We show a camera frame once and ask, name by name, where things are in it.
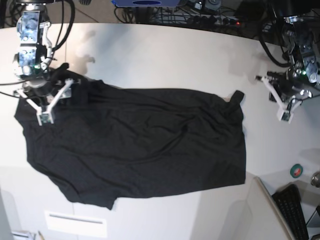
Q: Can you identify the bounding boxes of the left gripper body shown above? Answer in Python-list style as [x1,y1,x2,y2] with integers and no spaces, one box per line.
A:
[267,71,313,103]

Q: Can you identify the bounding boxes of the white desk divider panel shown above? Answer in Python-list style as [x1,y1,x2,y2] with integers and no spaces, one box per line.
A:
[246,177,295,240]

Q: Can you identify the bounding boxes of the black keyboard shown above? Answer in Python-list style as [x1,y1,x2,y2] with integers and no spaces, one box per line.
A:
[272,184,309,240]

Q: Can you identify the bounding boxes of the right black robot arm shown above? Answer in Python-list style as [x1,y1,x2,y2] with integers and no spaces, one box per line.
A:
[1,0,78,108]

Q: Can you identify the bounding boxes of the blue box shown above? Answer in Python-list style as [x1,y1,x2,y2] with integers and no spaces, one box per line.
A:
[111,0,184,8]

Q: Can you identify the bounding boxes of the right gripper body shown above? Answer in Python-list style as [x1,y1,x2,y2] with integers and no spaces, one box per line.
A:
[23,75,63,105]

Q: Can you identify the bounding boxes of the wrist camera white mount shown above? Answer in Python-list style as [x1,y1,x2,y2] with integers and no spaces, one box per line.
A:
[255,75,314,124]
[13,78,79,127]

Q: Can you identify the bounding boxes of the silver round knob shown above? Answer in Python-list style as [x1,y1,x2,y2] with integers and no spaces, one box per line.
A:
[310,171,320,188]

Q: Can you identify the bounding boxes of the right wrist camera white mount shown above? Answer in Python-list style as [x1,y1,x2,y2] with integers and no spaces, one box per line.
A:
[13,78,79,127]

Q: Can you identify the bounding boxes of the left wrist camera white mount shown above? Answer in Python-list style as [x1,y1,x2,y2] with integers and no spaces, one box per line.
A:
[255,75,314,124]

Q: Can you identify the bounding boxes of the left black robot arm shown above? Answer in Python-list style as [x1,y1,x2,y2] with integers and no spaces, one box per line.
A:
[258,0,320,103]

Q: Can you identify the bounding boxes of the green tape roll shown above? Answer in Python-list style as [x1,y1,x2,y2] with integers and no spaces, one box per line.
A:
[289,163,304,179]

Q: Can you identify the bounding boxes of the pencil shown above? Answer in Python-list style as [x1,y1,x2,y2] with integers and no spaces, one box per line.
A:
[38,231,45,240]

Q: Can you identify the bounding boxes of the black t-shirt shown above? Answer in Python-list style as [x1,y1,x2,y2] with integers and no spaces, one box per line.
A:
[22,80,246,209]

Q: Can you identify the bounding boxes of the black power strip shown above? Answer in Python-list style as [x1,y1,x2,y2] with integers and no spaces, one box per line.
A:
[186,14,246,28]

